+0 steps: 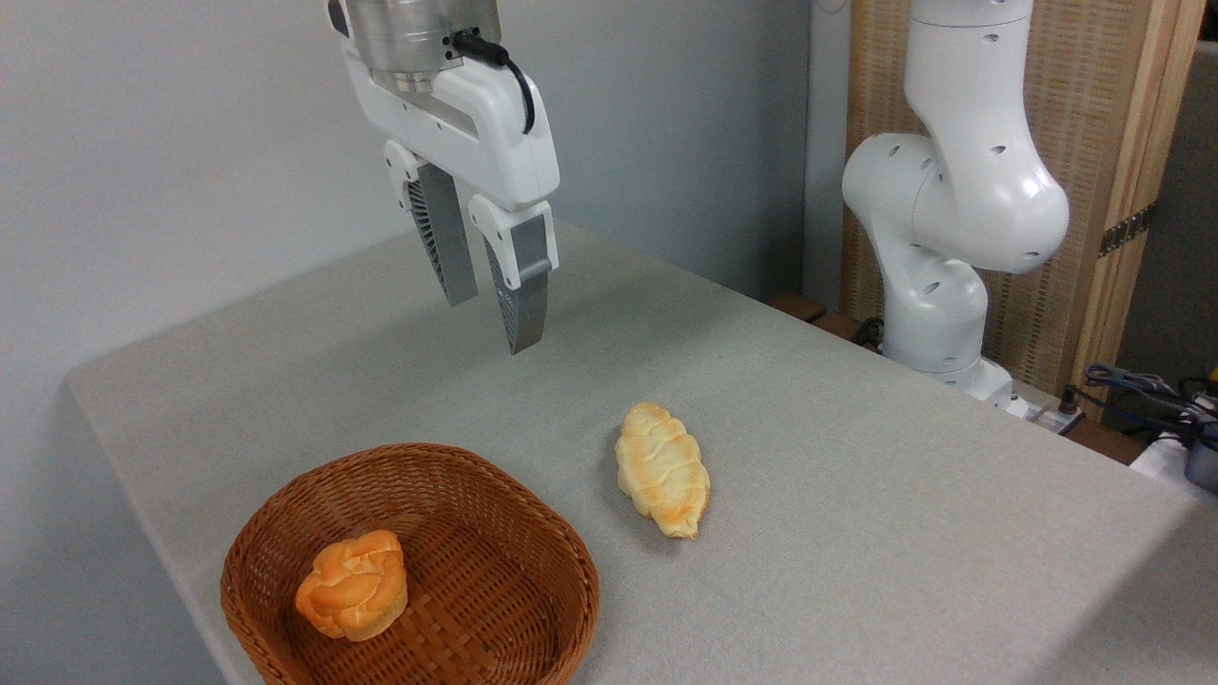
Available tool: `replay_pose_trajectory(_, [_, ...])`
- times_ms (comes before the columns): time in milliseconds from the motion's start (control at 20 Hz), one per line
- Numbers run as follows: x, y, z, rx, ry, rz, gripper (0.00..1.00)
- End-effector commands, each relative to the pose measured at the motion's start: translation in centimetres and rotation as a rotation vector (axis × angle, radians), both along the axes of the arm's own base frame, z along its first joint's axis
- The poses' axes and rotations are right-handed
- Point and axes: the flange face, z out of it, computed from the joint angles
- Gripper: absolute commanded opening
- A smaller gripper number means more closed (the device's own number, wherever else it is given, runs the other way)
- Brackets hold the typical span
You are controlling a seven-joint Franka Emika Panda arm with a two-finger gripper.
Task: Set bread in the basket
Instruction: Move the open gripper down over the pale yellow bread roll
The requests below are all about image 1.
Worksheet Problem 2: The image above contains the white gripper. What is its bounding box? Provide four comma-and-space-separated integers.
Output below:
343, 40, 561, 356

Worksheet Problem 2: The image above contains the brown woven wicker basket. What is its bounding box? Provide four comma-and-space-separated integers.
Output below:
220, 442, 601, 685

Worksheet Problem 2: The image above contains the long braided pale bread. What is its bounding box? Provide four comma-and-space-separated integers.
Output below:
614, 401, 713, 540

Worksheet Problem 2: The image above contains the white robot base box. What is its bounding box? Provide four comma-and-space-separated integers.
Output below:
1004, 379, 1087, 438

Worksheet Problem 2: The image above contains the bundle of dark cables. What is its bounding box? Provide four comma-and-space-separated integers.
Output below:
1064, 362, 1218, 450

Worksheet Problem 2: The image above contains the wooden rattan folding screen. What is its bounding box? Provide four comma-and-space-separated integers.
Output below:
841, 0, 1210, 421

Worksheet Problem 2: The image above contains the round orange bread roll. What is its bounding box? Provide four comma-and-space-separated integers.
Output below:
294, 529, 409, 642

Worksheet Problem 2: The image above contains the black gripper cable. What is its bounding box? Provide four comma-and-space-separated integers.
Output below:
451, 30, 537, 135

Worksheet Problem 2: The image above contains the metal screen hinge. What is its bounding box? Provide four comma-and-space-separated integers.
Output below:
1098, 202, 1158, 259

